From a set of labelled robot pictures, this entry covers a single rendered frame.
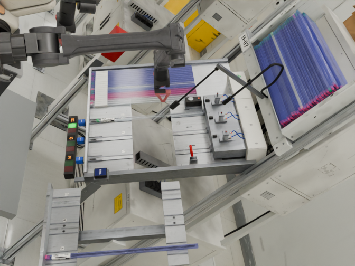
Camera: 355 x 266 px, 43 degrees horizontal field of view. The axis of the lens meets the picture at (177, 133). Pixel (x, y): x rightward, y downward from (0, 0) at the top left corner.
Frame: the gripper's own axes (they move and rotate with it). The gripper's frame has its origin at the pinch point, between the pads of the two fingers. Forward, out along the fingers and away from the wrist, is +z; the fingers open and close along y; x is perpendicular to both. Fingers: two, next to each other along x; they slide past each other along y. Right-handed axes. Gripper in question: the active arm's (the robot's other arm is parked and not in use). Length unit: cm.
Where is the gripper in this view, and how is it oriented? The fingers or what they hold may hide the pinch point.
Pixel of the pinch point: (162, 93)
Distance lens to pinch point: 195.8
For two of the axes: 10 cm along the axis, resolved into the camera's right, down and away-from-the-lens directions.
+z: 0.2, 6.6, 7.5
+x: -10.0, 0.7, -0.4
